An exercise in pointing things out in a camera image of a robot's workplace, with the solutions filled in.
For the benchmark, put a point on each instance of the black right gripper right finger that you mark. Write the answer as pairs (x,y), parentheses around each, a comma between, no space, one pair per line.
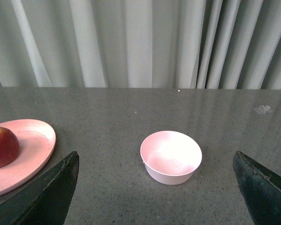
(260,188)

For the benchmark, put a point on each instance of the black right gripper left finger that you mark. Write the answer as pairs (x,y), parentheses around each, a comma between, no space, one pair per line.
(46,200)

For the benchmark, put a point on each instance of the red apple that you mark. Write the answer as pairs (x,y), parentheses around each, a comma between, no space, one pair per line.
(9,146)

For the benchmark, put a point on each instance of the pink round plate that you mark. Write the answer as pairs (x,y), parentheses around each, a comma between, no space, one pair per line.
(37,141)

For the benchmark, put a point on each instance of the light pink bowl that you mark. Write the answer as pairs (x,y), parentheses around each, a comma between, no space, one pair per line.
(170,157)

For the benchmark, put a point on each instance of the white pleated curtain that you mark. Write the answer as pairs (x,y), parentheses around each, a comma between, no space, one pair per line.
(192,44)

